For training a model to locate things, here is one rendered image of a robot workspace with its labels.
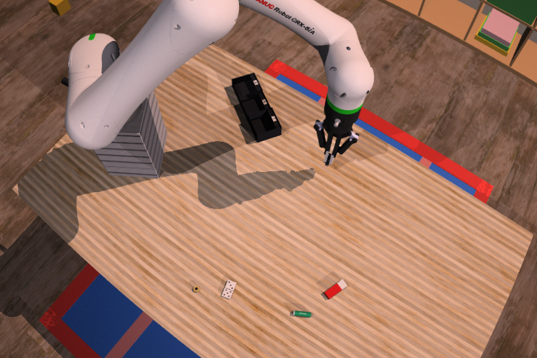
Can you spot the black three-compartment bin rack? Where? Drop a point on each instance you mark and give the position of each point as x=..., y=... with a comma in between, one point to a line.
x=261, y=118

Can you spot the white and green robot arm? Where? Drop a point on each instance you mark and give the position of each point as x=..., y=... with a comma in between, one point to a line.
x=106, y=87

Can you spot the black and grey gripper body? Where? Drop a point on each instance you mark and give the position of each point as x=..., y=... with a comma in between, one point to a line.
x=344, y=130

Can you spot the red and white eraser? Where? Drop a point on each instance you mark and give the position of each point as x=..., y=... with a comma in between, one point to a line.
x=335, y=289

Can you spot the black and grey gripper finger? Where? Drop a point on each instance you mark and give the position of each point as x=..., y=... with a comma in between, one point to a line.
x=341, y=149
x=322, y=139

